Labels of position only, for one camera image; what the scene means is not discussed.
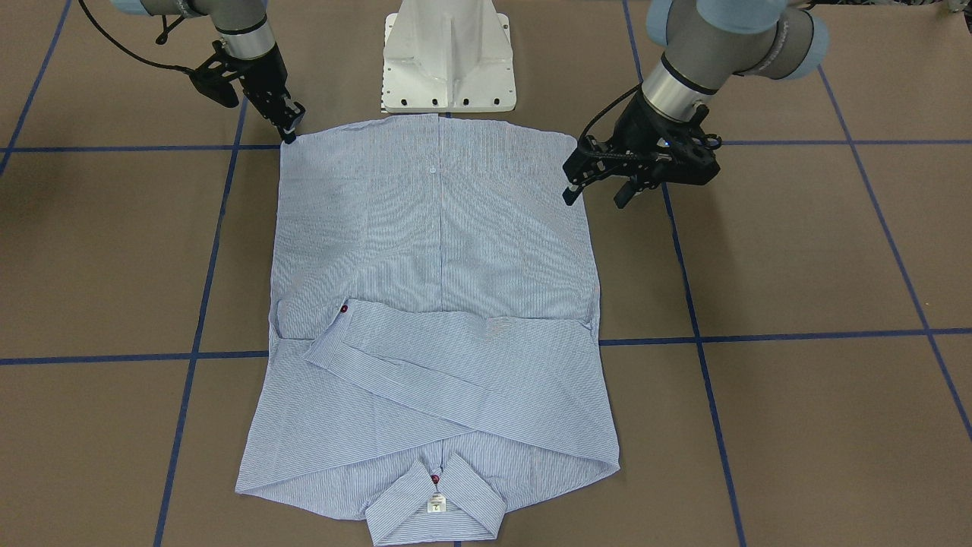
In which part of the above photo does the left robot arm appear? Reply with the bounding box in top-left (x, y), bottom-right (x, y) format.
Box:
top-left (563, 1), bottom-right (830, 208)

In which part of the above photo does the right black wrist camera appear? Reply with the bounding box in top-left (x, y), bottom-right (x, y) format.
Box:
top-left (188, 40), bottom-right (250, 109)

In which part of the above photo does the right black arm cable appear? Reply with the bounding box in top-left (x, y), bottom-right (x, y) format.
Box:
top-left (76, 0), bottom-right (221, 77)

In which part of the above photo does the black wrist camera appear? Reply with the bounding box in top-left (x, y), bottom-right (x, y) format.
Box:
top-left (649, 103), bottom-right (723, 189)
top-left (188, 40), bottom-right (250, 109)

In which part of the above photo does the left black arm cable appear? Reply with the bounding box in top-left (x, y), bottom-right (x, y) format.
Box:
top-left (579, 82), bottom-right (646, 153)

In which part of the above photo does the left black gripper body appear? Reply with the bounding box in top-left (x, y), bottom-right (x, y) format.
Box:
top-left (563, 91), bottom-right (684, 191)

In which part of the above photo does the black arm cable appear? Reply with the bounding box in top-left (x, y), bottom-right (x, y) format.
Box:
top-left (76, 0), bottom-right (221, 77)
top-left (579, 82), bottom-right (646, 153)

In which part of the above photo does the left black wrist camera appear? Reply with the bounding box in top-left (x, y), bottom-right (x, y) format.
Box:
top-left (649, 103), bottom-right (723, 189)

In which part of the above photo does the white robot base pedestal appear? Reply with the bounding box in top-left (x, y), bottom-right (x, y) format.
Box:
top-left (380, 1), bottom-right (518, 114)

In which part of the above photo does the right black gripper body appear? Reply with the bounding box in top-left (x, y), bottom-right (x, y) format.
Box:
top-left (235, 45), bottom-right (306, 134)

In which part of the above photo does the blue striped button shirt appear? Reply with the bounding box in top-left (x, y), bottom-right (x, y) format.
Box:
top-left (235, 114), bottom-right (620, 546)

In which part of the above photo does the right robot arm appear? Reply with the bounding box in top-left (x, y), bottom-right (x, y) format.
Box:
top-left (100, 1), bottom-right (306, 144)

